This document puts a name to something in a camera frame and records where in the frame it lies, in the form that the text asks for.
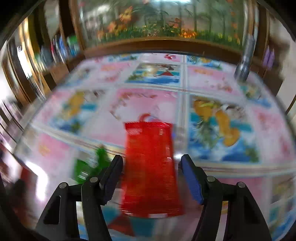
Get green snack packet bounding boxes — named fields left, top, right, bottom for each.
left=72, top=146, right=111, bottom=184

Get large red tissue pack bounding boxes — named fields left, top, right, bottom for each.
left=120, top=121, right=184, bottom=218

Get floral plastic tablecloth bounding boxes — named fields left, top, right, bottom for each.
left=15, top=53, right=295, bottom=240

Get silver flashlight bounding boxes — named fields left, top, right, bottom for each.
left=234, top=35, right=255, bottom=82

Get wooden side cabinet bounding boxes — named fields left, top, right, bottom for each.
left=42, top=54, right=85, bottom=94

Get purple spray bottles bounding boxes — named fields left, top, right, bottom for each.
left=262, top=46, right=275, bottom=70

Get glass flower display panel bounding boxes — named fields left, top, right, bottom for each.
left=77, top=1, right=248, bottom=49

